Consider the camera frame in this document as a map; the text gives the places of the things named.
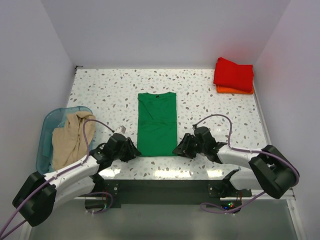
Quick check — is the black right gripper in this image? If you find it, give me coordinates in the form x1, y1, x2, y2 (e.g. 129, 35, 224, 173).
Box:
172, 133, 206, 160

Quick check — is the green t shirt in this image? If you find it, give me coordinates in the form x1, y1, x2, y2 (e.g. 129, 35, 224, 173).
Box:
137, 92, 178, 157

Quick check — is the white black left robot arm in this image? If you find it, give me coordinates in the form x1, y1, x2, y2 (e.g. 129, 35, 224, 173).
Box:
12, 133, 141, 227

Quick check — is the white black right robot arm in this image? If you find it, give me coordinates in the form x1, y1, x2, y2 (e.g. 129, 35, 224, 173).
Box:
173, 126, 300, 199

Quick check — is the beige crumpled t shirt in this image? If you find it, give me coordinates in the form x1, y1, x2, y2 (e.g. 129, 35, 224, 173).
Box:
52, 111, 96, 171

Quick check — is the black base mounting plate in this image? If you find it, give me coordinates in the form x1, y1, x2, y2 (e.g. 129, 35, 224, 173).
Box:
85, 174, 252, 211

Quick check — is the orange folded t shirt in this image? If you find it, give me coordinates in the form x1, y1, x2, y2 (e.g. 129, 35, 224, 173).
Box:
216, 85, 254, 95

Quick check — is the clear blue plastic bin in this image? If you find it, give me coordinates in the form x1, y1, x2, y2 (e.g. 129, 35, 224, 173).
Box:
35, 106, 93, 175

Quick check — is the red folded t shirt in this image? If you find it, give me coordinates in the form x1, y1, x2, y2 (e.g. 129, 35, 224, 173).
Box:
213, 57, 254, 92

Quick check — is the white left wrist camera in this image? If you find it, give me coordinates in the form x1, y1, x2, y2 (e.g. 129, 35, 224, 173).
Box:
114, 125, 126, 135

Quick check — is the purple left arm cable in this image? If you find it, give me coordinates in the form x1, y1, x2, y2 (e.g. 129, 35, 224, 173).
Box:
0, 119, 118, 240

